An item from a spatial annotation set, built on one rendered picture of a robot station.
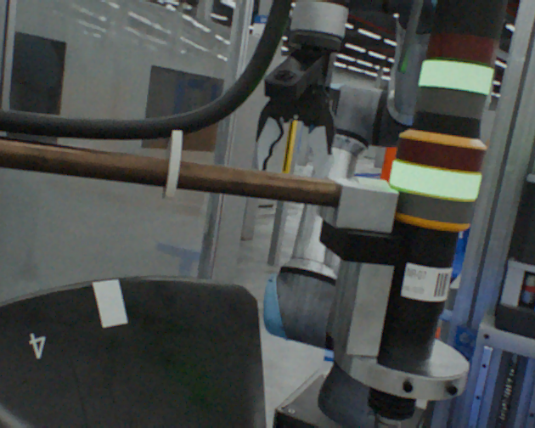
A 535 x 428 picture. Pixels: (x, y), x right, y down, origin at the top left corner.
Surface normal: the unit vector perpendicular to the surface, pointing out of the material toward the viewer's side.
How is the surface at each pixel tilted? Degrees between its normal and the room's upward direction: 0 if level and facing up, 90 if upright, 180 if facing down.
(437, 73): 90
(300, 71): 28
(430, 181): 90
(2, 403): 56
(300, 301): 65
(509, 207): 90
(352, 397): 72
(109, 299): 46
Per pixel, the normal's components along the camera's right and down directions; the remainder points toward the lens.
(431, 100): -0.76, -0.02
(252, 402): 0.46, -0.58
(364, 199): 0.23, 0.19
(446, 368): 0.15, -0.98
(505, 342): -0.41, 0.08
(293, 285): -0.36, -0.32
